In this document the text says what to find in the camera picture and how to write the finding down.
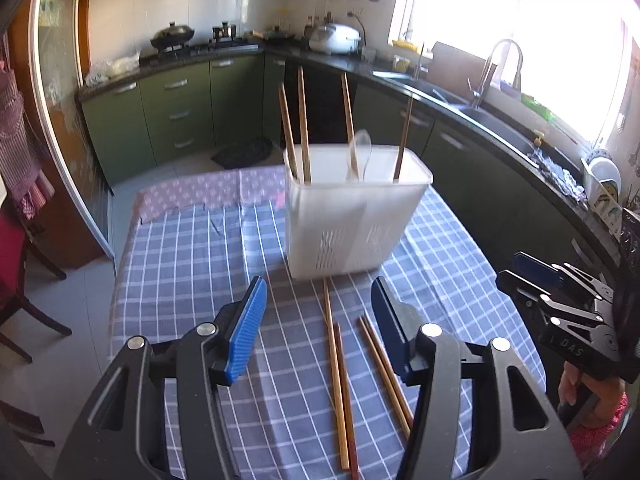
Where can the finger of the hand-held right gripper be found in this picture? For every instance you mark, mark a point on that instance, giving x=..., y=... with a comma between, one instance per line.
x=535, y=267
x=525, y=290

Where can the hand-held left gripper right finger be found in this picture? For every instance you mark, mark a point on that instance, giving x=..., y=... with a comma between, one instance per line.
x=390, y=330

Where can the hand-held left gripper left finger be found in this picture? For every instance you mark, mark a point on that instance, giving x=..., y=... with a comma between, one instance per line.
x=245, y=335

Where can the light wooden chopstick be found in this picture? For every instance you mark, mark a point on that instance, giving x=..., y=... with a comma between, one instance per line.
x=336, y=385
x=303, y=125
x=390, y=367
x=287, y=130
x=384, y=375
x=348, y=120

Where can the dark red wooden chopstick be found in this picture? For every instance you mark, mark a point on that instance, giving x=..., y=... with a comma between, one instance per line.
x=346, y=400

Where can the white plastic utensil holder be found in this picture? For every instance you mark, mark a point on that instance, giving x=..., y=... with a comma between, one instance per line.
x=340, y=220

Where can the plastic spoon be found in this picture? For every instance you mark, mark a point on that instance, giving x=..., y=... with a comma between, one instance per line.
x=364, y=145

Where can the thin dark wooden chopstick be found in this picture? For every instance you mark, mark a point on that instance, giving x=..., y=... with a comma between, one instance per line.
x=407, y=120

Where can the person's right forearm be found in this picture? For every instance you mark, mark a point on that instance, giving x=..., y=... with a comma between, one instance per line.
x=600, y=442

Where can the person's right hand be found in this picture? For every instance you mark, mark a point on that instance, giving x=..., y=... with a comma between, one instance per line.
x=567, y=385

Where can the blue checked tablecloth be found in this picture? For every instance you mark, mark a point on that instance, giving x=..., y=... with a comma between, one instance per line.
x=190, y=270

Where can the grey dish rag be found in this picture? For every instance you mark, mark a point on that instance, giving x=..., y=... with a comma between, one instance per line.
x=560, y=175

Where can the white printed dish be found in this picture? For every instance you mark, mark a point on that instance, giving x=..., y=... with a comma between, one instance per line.
x=602, y=175

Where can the purple star-printed cloth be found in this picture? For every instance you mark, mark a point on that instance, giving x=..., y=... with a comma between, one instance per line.
x=200, y=190

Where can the green plastic container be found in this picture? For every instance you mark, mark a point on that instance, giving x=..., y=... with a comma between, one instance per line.
x=537, y=105

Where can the dark floor mat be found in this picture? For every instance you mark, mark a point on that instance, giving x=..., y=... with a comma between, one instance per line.
x=242, y=152

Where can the tall steel faucet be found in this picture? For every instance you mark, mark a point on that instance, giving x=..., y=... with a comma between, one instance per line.
x=484, y=77

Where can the steel double sink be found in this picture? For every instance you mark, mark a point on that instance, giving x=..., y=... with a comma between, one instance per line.
x=440, y=95

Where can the wooden cutting board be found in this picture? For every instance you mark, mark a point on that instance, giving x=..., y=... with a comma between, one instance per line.
x=455, y=62

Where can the small curved steel faucet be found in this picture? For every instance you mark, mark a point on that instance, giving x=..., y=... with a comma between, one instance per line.
x=421, y=67

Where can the green and white mug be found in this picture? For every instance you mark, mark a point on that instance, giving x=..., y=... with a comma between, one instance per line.
x=401, y=64

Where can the red cushioned wooden chair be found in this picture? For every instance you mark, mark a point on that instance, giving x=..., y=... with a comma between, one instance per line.
x=10, y=260

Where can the yellow sponge tray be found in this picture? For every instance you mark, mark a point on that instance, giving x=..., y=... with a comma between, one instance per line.
x=405, y=45

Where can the kitchen window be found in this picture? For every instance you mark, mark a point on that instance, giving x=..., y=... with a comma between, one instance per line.
x=475, y=0

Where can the black kitchen countertop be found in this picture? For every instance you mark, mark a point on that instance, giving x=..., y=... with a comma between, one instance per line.
x=340, y=60

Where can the black gas stove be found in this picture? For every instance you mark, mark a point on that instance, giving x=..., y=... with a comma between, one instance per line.
x=215, y=49

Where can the sliding glass door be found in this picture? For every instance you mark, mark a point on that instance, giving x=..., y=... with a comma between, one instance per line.
x=65, y=110

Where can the white rice cooker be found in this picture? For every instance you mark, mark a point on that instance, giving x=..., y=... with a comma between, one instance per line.
x=335, y=37

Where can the white plastic bag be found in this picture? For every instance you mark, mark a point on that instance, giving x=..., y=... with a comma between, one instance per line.
x=112, y=67

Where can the black frying pan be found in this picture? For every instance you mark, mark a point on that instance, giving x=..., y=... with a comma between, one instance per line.
x=277, y=36

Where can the purple checked apron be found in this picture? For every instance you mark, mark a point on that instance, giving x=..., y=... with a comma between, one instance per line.
x=15, y=135

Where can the black lidded wok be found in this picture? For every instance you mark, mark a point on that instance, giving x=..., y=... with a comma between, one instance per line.
x=172, y=35

